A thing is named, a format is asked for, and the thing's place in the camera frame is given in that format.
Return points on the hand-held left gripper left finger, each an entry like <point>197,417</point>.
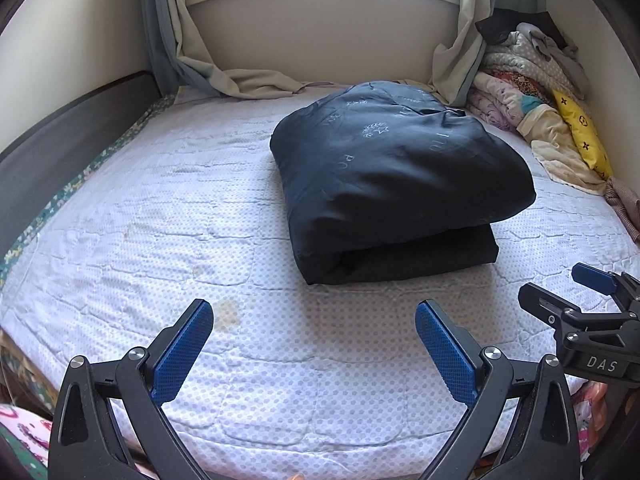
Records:
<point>182,355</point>

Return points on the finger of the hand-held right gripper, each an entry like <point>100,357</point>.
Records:
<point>592,277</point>
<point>542,302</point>

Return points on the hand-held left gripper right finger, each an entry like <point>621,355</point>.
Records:
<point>445,355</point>

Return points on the black padded jacket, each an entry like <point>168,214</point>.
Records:
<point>400,170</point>

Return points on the brown striped cloth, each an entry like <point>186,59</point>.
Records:
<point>622,200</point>

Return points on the bed with white quilted cover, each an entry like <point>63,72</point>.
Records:
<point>175,260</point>

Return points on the cream cloth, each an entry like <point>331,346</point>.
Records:
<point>550,150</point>

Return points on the yellow printed pillow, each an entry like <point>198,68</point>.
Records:
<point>585,135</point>

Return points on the pale lilac floral quilt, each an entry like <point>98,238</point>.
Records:
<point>492,105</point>

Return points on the colourful floral quilt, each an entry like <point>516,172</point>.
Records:
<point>515,81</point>

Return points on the dark bed headboard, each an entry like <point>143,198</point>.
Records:
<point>65,135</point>

